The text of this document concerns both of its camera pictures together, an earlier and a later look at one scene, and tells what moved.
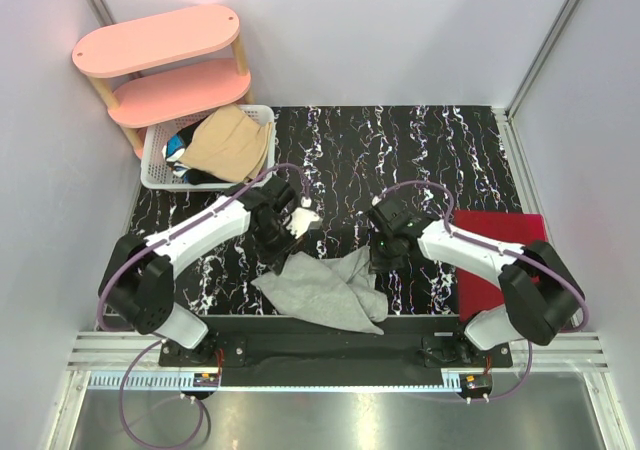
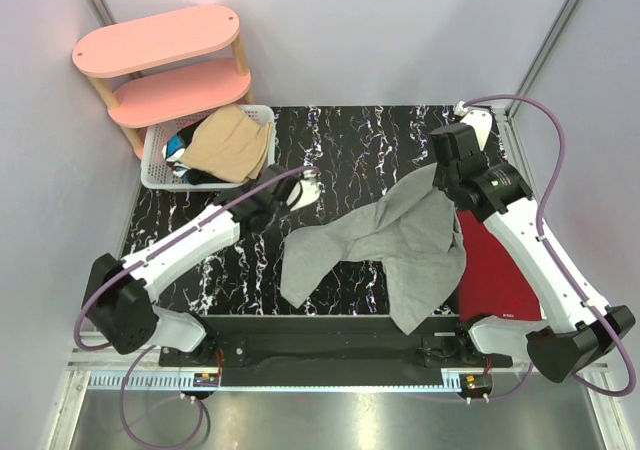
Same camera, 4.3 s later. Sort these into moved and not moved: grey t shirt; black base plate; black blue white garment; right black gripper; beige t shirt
Moved: right black gripper; grey t shirt
Not moved: beige t shirt; black blue white garment; black base plate
